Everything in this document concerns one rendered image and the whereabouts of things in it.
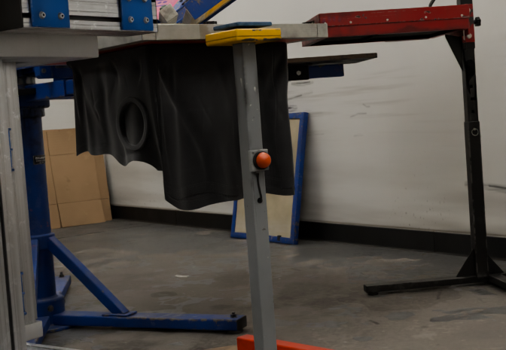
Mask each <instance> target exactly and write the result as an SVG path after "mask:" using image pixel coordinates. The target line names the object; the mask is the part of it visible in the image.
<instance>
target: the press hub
mask: <svg viewBox="0 0 506 350"><path fill-rule="evenodd" d="M35 79H36V76H35V75H25V74H23V69H20V70H17V86H18V95H19V104H20V122H21V130H22V140H23V157H24V166H25V175H26V192H27V201H28V210H29V228H30V236H31V239H37V240H38V247H39V256H38V294H37V316H38V317H44V316H50V327H49V329H48V331H47V333H54V332H58V331H62V330H68V329H70V328H73V327H76V326H69V325H54V324H53V315H55V314H59V313H61V312H64V311H65V299H64V296H63V295H62V294H58V293H57V292H56V282H55V272H54V263H53V254H52V253H51V252H50V251H49V250H48V243H47V239H48V238H49V237H52V236H55V233H52V232H51V228H50V210H49V201H48V192H47V174H46V165H45V163H46V162H45V154H44V139H43V129H42V120H41V118H42V117H44V116H45V111H44V109H45V108H49V107H50V100H44V101H35V102H26V95H30V94H36V89H35V88H26V89H25V86H28V85H33V84H36V83H35Z"/></svg>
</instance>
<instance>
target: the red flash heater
mask: <svg viewBox="0 0 506 350"><path fill-rule="evenodd" d="M469 17H470V9H469V5H468V4H464V5H447V6H434V7H422V8H399V9H385V10H373V11H350V12H337V13H325V14H317V15H316V16H314V17H313V18H311V19H310V20H307V22H311V21H313V20H314V23H327V25H328V37H327V38H319V39H314V40H309V41H302V47H313V46H325V45H336V44H359V43H371V42H382V41H405V40H416V39H428V38H437V37H440V36H443V35H454V36H459V37H462V36H463V30H465V35H470V26H469Z"/></svg>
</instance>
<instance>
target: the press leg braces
mask: <svg viewBox="0 0 506 350"><path fill-rule="evenodd" d="M47 243H48V250H49V251H50V252H51V253H52V254H53V255H54V256H55V257H56V258H57V259H58V260H59V261H60V262H61V263H62V264H63V265H64V266H65V267H66V268H67V269H68V270H69V271H70V272H71V273H72V274H73V275H74V276H75V277H76V278H77V279H78V280H79V281H80V282H81V283H82V284H83V285H84V286H85V287H86V288H87V289H88V290H89V291H90V292H91V293H92V294H93V295H94V296H95V297H96V298H97V299H98V300H99V301H100V302H101V303H102V304H103V305H104V306H105V307H106V308H107V309H108V310H109V311H110V312H106V313H104V314H102V316H122V317H127V316H130V315H132V314H135V313H137V311H129V310H128V309H127V308H126V307H125V306H124V305H123V304H122V302H121V301H119V299H118V298H116V296H115V295H113V293H112V292H110V290H109V289H107V287H106V286H104V284H103V283H101V281H100V280H98V278H97V277H95V275H94V274H92V272H91V271H89V269H88V268H86V267H85V265H83V264H82V262H80V261H79V259H77V258H76V256H74V255H73V253H71V252H70V250H68V249H67V247H66V246H64V244H63V243H61V242H60V241H59V240H58V239H57V238H56V237H55V236H52V237H49V238H48V239H47ZM31 246H32V263H33V272H34V281H35V298H36V307H37V294H38V256H39V247H38V240H37V239H31Z"/></svg>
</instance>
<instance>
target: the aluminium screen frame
mask: <svg viewBox="0 0 506 350"><path fill-rule="evenodd" d="M220 25H224V24H158V32H155V33H150V34H144V35H134V36H130V37H116V36H97V40H98V49H99V51H104V50H110V49H115V48H119V47H125V46H129V45H133V44H140V43H144V42H148V41H205V40H206V35H208V34H212V33H216V32H223V31H214V29H213V27H214V26H220ZM259 29H281V36H282V39H305V40H300V41H292V42H287V43H286V44H290V43H295V42H301V41H309V40H314V39H319V38H327V37H328V25H327V23H279V24H272V26H267V27H263V28H259Z"/></svg>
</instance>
